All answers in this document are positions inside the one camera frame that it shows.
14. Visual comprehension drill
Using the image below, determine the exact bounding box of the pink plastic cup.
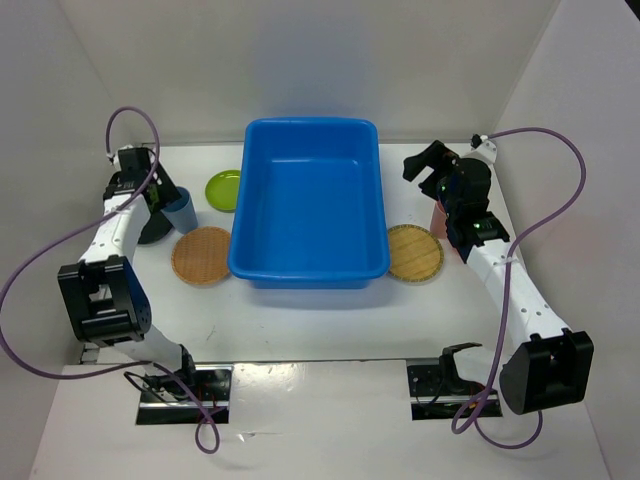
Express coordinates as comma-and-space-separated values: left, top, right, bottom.
429, 201, 447, 239

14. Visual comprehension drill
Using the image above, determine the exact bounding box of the light woven bamboo tray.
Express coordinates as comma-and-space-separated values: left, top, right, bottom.
388, 224, 445, 283

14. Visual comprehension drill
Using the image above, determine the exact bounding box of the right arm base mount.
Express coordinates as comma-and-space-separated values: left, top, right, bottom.
406, 358, 484, 421

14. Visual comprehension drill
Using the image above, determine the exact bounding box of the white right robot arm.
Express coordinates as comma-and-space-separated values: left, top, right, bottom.
403, 137, 594, 415

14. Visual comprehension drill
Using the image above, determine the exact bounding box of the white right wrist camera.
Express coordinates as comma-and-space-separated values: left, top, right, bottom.
470, 134, 497, 165

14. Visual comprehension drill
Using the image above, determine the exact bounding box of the black round plate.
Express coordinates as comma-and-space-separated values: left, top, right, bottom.
137, 211, 174, 245

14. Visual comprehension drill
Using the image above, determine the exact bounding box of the orange woven bamboo tray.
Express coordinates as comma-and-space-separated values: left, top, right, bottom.
171, 226, 231, 286

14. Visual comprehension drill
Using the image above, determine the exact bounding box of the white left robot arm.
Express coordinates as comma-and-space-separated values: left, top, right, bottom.
57, 146, 200, 400

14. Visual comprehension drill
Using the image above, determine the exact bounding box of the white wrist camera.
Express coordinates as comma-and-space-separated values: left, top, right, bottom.
107, 150, 121, 171
470, 134, 497, 165

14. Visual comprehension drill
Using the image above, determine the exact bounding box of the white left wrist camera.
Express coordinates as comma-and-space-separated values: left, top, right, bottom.
107, 150, 121, 171

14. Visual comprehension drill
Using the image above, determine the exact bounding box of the blue plastic bin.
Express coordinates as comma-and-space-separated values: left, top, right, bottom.
228, 117, 391, 289

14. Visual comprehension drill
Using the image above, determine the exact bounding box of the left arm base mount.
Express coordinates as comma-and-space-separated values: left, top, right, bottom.
123, 364, 233, 426

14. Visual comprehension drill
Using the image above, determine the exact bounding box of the green plastic plate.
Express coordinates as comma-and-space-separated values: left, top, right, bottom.
204, 169, 241, 212

